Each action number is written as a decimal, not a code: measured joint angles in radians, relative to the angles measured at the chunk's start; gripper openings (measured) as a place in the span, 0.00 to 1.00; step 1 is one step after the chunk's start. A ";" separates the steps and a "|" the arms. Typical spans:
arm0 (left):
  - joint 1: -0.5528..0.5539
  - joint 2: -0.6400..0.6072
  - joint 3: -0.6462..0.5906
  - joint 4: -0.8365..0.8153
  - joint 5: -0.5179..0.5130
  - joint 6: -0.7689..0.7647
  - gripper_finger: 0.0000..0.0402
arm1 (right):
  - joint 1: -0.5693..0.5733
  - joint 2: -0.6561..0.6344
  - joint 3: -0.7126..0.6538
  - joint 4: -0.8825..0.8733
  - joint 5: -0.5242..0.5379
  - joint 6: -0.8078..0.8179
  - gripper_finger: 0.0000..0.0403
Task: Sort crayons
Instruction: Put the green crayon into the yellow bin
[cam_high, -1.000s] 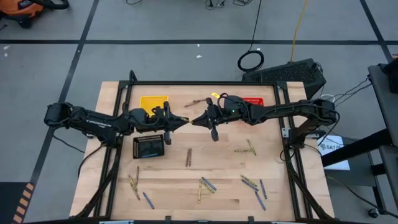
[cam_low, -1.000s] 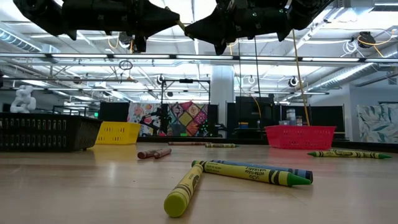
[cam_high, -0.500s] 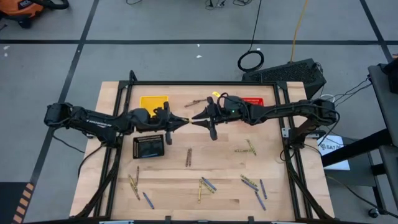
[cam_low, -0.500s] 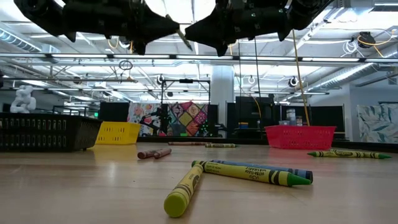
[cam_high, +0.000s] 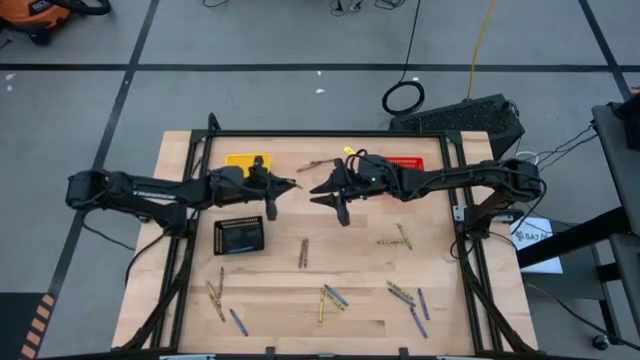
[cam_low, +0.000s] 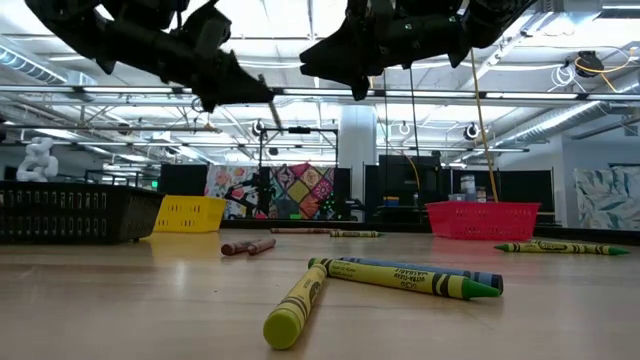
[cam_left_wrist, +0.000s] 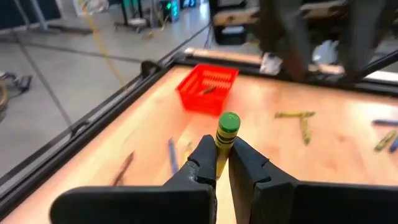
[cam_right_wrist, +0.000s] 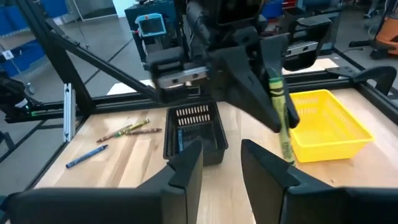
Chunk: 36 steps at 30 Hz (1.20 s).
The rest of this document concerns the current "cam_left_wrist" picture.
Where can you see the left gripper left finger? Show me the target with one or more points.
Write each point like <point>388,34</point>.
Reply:
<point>140,205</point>

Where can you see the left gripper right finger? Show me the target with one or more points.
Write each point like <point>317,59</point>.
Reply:
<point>311,205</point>

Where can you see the blue crayon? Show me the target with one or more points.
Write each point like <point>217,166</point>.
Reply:
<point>395,145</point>
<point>173,155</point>
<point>385,122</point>

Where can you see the red plastic basket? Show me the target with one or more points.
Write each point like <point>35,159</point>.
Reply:
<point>199,102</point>

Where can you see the black computer case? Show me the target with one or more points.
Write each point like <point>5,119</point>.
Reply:
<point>231,39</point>

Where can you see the device with green lights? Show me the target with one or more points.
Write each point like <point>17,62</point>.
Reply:
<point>172,9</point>

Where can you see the black aluminium table frame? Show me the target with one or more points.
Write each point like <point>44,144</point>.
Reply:
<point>31,186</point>

